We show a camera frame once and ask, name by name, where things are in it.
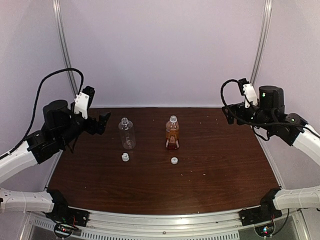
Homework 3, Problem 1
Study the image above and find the round circuit board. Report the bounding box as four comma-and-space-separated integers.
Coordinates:
254, 223, 275, 238
53, 223, 74, 239

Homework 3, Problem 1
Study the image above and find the clear plastic bottle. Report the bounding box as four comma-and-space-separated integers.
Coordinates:
118, 117, 136, 150

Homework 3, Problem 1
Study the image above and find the left braided black cable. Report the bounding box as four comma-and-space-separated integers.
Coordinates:
0, 67, 85, 161

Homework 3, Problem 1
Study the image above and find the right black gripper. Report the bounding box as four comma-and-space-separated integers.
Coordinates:
222, 101, 274, 132

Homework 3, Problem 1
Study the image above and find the left round circuit board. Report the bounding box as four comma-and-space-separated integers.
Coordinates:
53, 223, 74, 239

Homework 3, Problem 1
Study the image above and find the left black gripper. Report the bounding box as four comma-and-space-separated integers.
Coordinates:
57, 101, 110, 147

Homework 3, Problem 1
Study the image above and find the right round circuit board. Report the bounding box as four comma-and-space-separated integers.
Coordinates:
254, 223, 275, 238

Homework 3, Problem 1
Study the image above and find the white cap of clear bottle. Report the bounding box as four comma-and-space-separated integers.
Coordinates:
121, 152, 130, 162

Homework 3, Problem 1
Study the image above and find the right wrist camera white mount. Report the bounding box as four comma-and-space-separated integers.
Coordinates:
238, 78, 258, 109

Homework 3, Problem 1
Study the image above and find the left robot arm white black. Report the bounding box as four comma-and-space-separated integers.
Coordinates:
0, 99, 111, 222

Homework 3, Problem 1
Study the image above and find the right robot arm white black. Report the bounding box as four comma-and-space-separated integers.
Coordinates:
222, 79, 320, 221

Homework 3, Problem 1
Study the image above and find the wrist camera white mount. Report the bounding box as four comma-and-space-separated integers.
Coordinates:
71, 86, 96, 120
238, 78, 258, 109

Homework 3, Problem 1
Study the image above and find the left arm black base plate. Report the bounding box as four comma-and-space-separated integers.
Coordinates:
46, 206, 90, 227

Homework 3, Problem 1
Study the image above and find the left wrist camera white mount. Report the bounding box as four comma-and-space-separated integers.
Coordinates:
71, 86, 96, 120

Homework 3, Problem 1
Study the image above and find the amber tea bottle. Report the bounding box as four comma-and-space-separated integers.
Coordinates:
165, 115, 180, 150

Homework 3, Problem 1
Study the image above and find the aluminium frame post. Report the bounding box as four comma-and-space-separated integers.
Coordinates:
52, 0, 78, 95
250, 0, 273, 85

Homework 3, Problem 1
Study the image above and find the left aluminium frame post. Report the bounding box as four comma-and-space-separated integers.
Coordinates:
52, 0, 78, 95

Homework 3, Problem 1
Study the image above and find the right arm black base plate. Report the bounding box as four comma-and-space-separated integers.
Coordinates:
238, 206, 283, 227

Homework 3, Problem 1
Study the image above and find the white cap of tea bottle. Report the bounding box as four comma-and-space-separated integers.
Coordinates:
170, 157, 179, 165

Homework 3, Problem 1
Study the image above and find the right braided black cable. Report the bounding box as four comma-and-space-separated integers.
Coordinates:
220, 79, 288, 126

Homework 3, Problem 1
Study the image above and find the right aluminium frame post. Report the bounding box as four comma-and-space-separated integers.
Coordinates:
250, 0, 273, 85

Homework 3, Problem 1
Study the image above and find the braided black cable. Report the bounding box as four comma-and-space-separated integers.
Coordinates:
220, 79, 288, 126
0, 67, 85, 161

